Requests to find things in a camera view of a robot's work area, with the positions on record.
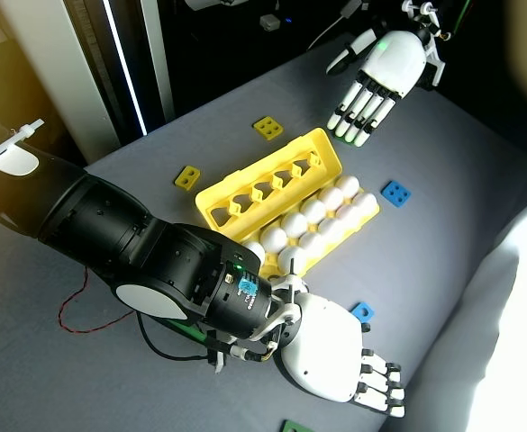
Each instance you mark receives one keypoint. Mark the yellow egg carton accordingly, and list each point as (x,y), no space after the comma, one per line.
(290,157)

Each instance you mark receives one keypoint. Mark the blue four-hole square block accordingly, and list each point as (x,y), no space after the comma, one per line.
(396,193)

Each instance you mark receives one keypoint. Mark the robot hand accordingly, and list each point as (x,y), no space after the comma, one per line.
(321,346)
(393,63)

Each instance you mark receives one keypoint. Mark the white cloth backdrop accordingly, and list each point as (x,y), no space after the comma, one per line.
(515,337)

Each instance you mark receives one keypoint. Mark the white frame post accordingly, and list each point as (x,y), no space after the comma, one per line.
(56,67)
(157,54)

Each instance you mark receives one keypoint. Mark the white toy egg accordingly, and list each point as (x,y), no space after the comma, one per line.
(255,250)
(291,257)
(330,228)
(313,210)
(274,238)
(311,242)
(348,215)
(332,196)
(348,184)
(294,225)
(366,202)

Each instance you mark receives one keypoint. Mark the green two-hole block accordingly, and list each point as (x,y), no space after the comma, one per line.
(343,138)

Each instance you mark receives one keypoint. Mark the grey table cloth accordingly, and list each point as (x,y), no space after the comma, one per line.
(425,247)

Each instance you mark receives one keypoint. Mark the yellow two-hole block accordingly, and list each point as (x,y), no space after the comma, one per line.
(188,176)

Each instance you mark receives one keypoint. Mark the yellow four-hole square block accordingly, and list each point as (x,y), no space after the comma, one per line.
(268,127)

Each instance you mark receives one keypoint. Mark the blue two-hole block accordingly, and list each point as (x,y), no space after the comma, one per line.
(357,309)

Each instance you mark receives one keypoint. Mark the white light strip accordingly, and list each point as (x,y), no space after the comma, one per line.
(123,67)

